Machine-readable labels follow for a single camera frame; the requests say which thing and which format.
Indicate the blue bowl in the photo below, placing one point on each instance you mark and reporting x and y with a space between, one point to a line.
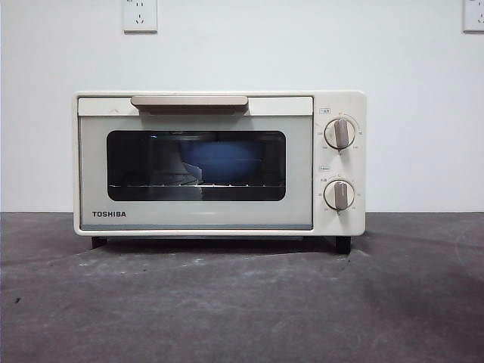
221 162

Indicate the oven timer knob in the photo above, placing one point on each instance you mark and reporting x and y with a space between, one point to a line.
339 194

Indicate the white Toshiba toaster oven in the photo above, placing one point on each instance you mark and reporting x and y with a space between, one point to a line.
340 223

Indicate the oven temperature knob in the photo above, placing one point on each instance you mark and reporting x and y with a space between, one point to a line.
340 133

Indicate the white wall outlet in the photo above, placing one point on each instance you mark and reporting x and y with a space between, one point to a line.
474 17
140 17

